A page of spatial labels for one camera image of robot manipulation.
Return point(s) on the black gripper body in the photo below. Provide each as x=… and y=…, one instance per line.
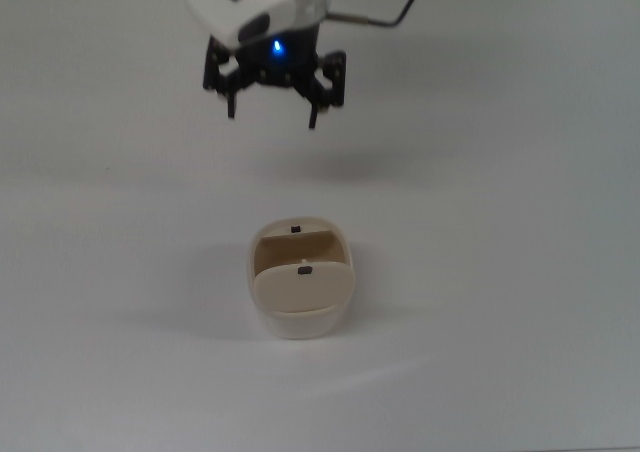
x=280, y=67

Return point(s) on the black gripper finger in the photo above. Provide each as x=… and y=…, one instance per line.
x=331, y=84
x=216, y=74

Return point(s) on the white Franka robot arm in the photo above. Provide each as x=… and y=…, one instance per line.
x=235, y=7

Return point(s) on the small cream lidded bin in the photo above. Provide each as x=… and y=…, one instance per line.
x=300, y=292

